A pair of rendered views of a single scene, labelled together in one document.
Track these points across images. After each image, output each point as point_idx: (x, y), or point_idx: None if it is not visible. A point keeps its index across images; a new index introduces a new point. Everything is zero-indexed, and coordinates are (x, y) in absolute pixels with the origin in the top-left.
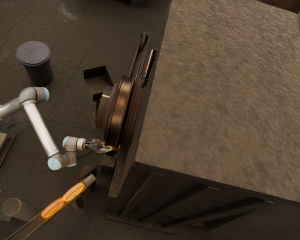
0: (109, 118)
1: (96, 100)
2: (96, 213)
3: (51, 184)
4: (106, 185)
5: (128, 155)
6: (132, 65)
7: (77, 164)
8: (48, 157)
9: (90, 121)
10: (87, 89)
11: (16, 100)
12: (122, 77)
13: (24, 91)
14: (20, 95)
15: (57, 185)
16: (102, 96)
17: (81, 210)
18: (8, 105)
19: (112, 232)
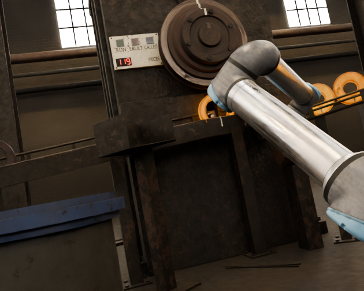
0: (226, 7)
1: (170, 141)
2: (333, 235)
3: None
4: (286, 245)
5: (244, 30)
6: (65, 151)
7: (296, 262)
8: (311, 88)
9: (185, 290)
10: (152, 143)
11: (275, 99)
12: (176, 6)
13: (247, 43)
14: (262, 40)
15: (361, 253)
16: (205, 8)
17: (352, 235)
18: (301, 116)
19: (333, 227)
